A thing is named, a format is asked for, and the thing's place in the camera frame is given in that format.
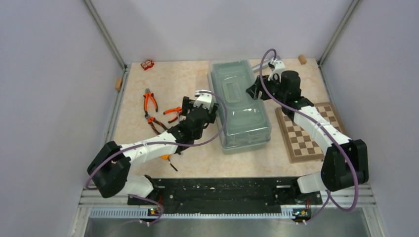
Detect wooden block back right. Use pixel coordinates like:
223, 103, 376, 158
298, 54, 307, 65

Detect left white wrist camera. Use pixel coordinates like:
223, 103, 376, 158
193, 90, 215, 110

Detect wooden block left edge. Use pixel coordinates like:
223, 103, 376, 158
114, 77, 123, 91

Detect orange long nose pliers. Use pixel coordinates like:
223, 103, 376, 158
163, 106, 182, 123

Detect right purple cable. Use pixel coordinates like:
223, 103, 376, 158
259, 48, 360, 225

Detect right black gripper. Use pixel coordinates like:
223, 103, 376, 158
246, 74, 286, 103

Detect orange tape measure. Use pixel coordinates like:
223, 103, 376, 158
160, 155, 178, 172

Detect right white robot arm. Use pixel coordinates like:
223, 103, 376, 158
246, 70, 369, 203

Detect purple cable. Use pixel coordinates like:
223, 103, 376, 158
259, 48, 360, 225
84, 91, 229, 226

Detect wooden chessboard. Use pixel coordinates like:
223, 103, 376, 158
275, 102, 346, 163

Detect green plastic toolbox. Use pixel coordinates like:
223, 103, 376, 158
208, 60, 272, 155

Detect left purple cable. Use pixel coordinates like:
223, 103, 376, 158
84, 91, 229, 226

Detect orange diagonal cutting pliers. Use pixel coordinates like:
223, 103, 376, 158
143, 88, 159, 113

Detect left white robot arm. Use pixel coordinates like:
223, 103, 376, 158
85, 90, 219, 204

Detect silver metal cylinder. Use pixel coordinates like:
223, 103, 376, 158
252, 56, 281, 73

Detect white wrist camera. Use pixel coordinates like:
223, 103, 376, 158
268, 58, 286, 80
193, 90, 215, 110

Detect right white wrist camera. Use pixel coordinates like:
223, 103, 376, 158
268, 58, 286, 80

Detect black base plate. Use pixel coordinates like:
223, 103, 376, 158
148, 177, 323, 214

